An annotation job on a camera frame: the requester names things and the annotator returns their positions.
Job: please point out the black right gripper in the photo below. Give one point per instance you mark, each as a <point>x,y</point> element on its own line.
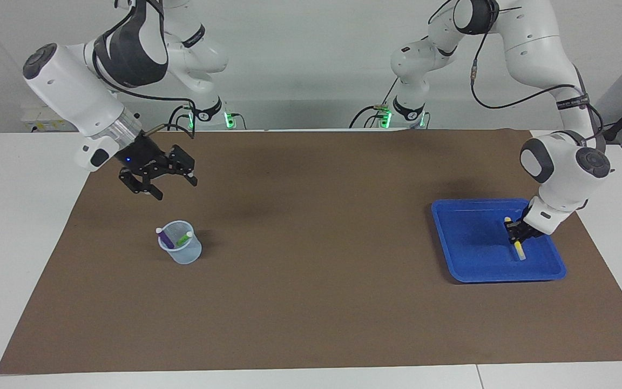
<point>141,156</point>

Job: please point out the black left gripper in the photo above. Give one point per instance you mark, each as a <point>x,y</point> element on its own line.
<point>527,227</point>

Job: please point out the yellow marker pen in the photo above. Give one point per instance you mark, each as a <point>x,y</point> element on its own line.
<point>520,251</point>

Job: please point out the purple marker pen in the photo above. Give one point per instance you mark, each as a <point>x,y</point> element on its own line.
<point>166,237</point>

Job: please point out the green marker pen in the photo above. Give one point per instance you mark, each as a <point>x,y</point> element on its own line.
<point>184,238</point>

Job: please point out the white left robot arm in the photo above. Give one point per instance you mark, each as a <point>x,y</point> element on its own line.
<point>559,173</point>

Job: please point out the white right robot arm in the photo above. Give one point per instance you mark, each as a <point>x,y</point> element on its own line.
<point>73,92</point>

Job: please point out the blue plastic tray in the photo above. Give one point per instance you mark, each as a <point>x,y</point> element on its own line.
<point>467,248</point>

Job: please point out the translucent plastic cup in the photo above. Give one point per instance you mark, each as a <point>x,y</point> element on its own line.
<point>184,258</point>

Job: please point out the white power strip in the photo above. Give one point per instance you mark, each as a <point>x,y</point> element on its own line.
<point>41,121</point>

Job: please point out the brown table mat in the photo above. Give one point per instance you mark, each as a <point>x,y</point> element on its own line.
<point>316,302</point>

